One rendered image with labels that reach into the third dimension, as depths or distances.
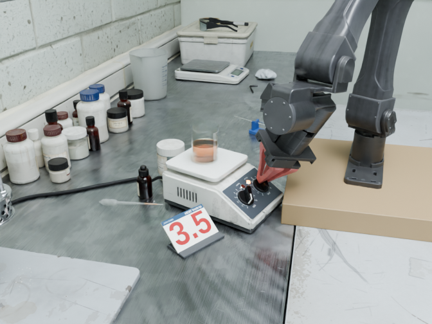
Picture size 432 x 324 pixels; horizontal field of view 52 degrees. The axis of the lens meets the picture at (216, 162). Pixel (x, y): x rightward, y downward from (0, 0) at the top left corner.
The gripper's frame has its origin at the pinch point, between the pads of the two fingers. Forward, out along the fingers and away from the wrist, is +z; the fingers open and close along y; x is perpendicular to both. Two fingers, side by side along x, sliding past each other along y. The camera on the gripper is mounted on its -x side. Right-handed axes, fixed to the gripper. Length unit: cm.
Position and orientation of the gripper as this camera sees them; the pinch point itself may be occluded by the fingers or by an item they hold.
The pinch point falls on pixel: (262, 177)
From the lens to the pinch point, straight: 83.6
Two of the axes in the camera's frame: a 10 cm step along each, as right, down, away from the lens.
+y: -8.6, -0.5, -5.2
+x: 3.1, 7.4, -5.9
